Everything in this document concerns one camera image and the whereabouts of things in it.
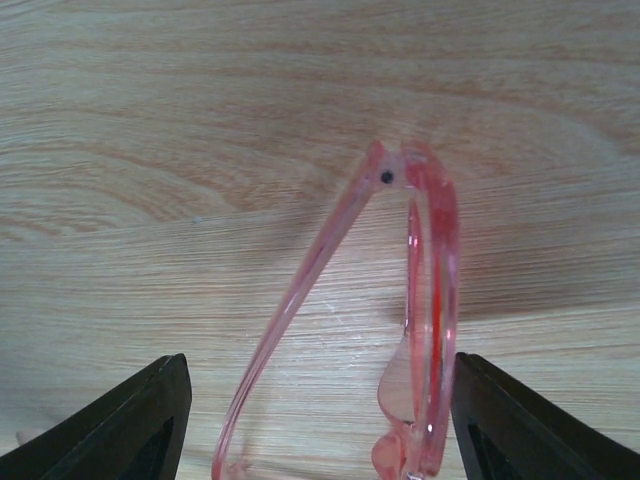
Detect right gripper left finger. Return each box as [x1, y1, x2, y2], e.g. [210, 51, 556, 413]
[1, 353, 192, 480]

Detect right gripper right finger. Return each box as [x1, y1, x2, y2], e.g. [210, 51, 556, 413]
[451, 352, 639, 480]

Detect orange transparent sunglasses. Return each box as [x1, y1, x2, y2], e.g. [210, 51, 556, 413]
[211, 140, 459, 479]

